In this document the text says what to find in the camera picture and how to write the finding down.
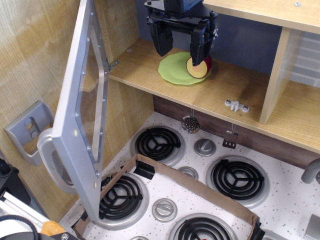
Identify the grey wall phone holder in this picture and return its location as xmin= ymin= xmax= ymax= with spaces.
xmin=4 ymin=100 xmax=54 ymax=167

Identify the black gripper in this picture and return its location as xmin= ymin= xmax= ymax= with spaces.
xmin=144 ymin=0 xmax=218 ymax=67

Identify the back left black burner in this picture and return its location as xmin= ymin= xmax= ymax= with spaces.
xmin=133 ymin=127 xmax=182 ymax=161

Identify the front right black burner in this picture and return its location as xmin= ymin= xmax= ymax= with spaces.
xmin=177 ymin=217 xmax=231 ymax=240

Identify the front grey stove knob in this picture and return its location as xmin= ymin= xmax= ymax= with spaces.
xmin=152 ymin=198 xmax=178 ymax=223

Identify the black braided cable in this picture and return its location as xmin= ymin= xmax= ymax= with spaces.
xmin=0 ymin=214 xmax=41 ymax=240

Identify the green plate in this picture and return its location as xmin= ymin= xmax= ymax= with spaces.
xmin=158 ymin=52 xmax=212 ymax=85

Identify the front left black burner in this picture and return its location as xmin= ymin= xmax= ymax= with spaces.
xmin=99 ymin=175 xmax=144 ymax=221

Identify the metal door hinge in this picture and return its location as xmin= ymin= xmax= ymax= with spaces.
xmin=104 ymin=58 xmax=120 ymax=74

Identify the grey faucet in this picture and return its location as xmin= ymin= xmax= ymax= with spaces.
xmin=301 ymin=158 xmax=320 ymax=184

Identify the white door latch clip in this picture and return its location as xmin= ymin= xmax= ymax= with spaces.
xmin=224 ymin=99 xmax=250 ymax=113

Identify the middle grey stove knob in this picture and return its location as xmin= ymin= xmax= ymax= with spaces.
xmin=178 ymin=166 xmax=199 ymax=181

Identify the brown cardboard barrier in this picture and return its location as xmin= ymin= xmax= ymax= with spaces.
xmin=72 ymin=154 xmax=265 ymax=240

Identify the back grey stove knob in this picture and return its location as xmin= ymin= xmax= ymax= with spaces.
xmin=193 ymin=138 xmax=217 ymax=157

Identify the grey stove knob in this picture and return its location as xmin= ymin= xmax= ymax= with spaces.
xmin=152 ymin=198 xmax=178 ymax=223
xmin=193 ymin=138 xmax=217 ymax=157
xmin=178 ymin=166 xmax=199 ymax=181

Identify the grey toy microwave door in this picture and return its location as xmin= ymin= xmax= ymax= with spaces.
xmin=37 ymin=0 xmax=110 ymax=221

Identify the black burner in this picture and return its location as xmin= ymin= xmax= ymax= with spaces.
xmin=177 ymin=217 xmax=231 ymax=240
xmin=133 ymin=127 xmax=182 ymax=161
xmin=99 ymin=175 xmax=144 ymax=221
xmin=209 ymin=159 xmax=265 ymax=200

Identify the red toy fruit half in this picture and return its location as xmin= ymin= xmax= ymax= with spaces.
xmin=186 ymin=56 xmax=213 ymax=79

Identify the back right black burner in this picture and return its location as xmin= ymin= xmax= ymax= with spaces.
xmin=209 ymin=159 xmax=265 ymax=200

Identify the black equipment at left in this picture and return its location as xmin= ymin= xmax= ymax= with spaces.
xmin=0 ymin=158 xmax=31 ymax=206

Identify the hanging metal strainer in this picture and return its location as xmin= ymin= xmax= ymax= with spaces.
xmin=181 ymin=108 xmax=200 ymax=134

